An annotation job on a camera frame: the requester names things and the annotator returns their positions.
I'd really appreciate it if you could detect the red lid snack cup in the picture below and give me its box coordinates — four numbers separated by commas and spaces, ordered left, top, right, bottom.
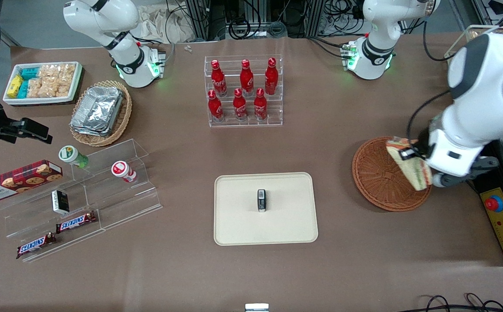
111, 160, 138, 183

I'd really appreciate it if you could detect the clear acrylic stepped shelf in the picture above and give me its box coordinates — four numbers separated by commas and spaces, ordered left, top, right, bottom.
0, 139, 163, 263

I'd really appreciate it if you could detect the red cola bottle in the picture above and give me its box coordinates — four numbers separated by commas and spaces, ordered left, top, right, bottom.
207, 90, 225, 123
233, 88, 248, 122
254, 88, 268, 121
239, 59, 254, 97
210, 60, 228, 97
265, 58, 279, 95

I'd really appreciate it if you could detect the red tartan cookie box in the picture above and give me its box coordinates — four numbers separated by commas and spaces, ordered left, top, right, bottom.
0, 159, 63, 203

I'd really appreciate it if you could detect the black arm base cable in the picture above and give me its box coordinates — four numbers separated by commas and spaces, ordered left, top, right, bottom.
307, 36, 353, 60

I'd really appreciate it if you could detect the Snickers chocolate bar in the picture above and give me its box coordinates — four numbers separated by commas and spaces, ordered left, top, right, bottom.
56, 211, 97, 234
16, 233, 57, 259

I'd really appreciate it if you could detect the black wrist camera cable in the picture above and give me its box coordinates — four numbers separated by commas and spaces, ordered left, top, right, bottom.
406, 89, 452, 144

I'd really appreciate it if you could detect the yellow snack packet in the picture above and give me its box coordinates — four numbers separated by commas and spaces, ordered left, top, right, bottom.
7, 75, 25, 98

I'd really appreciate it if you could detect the white plastic snack tray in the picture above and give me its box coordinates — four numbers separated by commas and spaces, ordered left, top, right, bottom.
3, 62, 83, 107

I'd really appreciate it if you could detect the small black white box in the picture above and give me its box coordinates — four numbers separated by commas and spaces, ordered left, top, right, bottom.
51, 190, 70, 214

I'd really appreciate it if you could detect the cream crumpled cloth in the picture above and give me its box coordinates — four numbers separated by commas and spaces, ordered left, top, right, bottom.
137, 3, 196, 44

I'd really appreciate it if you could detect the clear acrylic bottle rack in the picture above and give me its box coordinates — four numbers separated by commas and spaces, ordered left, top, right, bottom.
204, 54, 284, 128

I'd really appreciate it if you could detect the clear rice cracker bag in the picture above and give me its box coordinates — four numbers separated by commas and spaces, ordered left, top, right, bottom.
38, 64, 63, 82
56, 63, 77, 98
27, 78, 58, 98

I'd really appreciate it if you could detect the grey arm base cable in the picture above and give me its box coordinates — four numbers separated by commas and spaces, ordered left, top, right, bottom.
134, 37, 176, 71

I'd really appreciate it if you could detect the plastic triangle sandwich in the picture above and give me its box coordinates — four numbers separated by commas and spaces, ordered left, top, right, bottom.
385, 136, 433, 192

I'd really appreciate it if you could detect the black floor cable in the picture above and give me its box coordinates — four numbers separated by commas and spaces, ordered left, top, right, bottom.
408, 294, 451, 312
463, 293, 503, 312

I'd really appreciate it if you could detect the oval tan wicker basket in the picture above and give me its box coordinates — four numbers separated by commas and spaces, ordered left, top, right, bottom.
69, 80, 133, 147

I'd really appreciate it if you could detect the round brown wicker basket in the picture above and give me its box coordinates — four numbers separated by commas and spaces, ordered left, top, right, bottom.
351, 136, 433, 213

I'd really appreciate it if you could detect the aluminium frame rack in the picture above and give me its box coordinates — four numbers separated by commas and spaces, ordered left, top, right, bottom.
184, 0, 365, 41

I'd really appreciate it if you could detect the aluminium foil tray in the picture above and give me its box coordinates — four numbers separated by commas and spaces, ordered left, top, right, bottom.
70, 123, 110, 137
71, 86, 124, 133

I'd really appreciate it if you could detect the beige rectangular tray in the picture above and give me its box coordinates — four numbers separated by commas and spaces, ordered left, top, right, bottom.
214, 172, 319, 246

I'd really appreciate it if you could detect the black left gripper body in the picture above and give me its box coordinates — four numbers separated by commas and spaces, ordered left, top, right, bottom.
416, 129, 435, 160

